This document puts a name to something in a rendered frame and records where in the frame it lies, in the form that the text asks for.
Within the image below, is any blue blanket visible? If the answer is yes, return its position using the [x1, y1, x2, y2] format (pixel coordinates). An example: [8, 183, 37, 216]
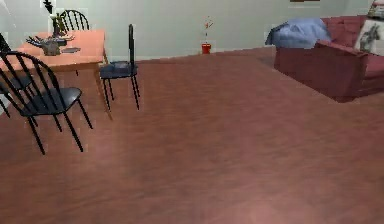
[265, 17, 332, 50]

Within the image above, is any black spindle-back chair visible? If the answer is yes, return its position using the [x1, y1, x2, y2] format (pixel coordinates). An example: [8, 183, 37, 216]
[59, 9, 91, 32]
[99, 23, 141, 112]
[0, 32, 34, 119]
[0, 50, 94, 156]

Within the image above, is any dark vase with flowers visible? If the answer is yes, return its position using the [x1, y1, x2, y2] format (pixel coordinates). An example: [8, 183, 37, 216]
[42, 0, 68, 38]

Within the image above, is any grey spiky table ornament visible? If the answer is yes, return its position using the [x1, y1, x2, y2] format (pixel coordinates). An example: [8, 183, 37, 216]
[25, 34, 76, 57]

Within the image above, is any striped pale cushion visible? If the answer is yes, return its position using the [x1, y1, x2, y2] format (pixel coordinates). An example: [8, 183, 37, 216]
[367, 0, 384, 20]

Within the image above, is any orange wooden dining table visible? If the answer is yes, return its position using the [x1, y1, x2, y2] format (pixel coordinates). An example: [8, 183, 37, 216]
[0, 29, 114, 121]

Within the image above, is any white patterned cushion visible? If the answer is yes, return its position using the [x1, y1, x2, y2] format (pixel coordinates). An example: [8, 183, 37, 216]
[353, 19, 384, 56]

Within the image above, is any red pot house plant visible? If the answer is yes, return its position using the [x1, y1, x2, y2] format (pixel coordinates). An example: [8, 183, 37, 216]
[200, 15, 215, 55]

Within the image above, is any dark red sofa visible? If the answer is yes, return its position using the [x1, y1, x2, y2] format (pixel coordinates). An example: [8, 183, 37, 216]
[273, 15, 384, 104]

